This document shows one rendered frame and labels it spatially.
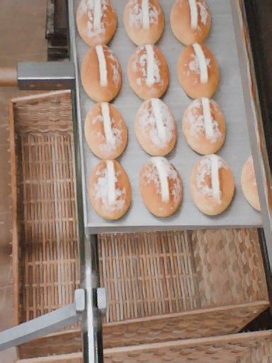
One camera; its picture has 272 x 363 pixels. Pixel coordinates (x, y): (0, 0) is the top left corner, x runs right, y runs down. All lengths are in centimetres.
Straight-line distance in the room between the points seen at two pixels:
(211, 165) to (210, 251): 59
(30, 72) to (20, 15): 88
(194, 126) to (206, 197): 12
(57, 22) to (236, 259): 65
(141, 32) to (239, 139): 24
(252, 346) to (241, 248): 19
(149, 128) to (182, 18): 22
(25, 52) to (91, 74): 83
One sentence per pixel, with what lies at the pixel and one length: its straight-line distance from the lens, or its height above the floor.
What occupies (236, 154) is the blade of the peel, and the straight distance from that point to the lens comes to 143.
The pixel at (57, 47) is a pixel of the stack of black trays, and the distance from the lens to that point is 204.
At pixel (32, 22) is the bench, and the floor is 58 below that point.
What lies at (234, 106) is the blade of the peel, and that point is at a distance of 148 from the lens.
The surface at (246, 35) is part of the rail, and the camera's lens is 125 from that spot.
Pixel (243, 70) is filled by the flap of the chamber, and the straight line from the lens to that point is 125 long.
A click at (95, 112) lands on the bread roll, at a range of 140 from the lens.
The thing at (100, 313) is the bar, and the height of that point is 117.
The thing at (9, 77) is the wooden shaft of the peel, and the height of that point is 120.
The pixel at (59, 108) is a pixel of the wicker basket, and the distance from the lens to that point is 203.
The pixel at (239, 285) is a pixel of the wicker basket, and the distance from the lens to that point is 180.
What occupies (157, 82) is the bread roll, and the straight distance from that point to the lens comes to 144.
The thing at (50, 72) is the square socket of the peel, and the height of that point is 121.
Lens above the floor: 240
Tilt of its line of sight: 62 degrees down
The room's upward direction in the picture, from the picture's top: 7 degrees clockwise
